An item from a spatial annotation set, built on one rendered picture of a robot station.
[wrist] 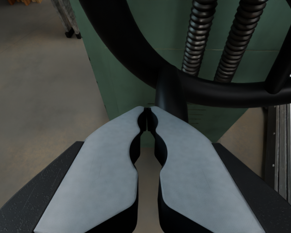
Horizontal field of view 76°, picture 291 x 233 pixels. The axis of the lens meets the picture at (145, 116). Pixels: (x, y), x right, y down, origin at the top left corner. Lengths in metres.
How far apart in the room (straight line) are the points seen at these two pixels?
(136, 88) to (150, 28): 0.17
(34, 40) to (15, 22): 0.26
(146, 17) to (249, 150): 0.82
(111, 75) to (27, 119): 0.74
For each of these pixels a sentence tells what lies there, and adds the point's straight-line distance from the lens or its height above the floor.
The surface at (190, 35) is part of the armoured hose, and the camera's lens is 0.23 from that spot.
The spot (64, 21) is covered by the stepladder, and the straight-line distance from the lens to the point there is 1.40.
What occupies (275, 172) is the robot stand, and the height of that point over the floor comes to 0.15.
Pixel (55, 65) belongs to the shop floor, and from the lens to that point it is 1.29.
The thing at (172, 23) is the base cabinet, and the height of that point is 0.64.
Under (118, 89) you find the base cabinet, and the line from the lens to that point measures 0.50.
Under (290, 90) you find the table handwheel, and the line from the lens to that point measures 0.24.
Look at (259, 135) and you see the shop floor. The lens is 1.09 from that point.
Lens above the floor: 0.85
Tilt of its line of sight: 61 degrees down
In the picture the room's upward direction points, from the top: 2 degrees clockwise
